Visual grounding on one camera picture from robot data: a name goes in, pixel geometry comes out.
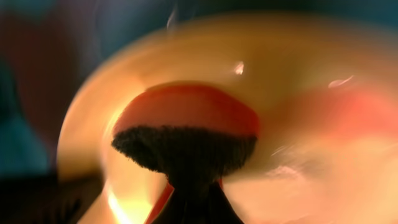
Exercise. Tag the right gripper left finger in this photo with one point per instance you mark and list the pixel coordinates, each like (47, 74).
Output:
(175, 209)

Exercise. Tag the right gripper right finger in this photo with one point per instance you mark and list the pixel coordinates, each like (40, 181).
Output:
(219, 209)

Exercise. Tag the orange black sponge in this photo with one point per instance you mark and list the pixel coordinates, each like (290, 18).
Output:
(193, 134)

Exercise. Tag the yellow-green plate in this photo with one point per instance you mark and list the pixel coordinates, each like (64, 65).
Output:
(325, 93)

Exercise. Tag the teal plastic tray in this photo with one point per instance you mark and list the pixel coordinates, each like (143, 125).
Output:
(49, 47)

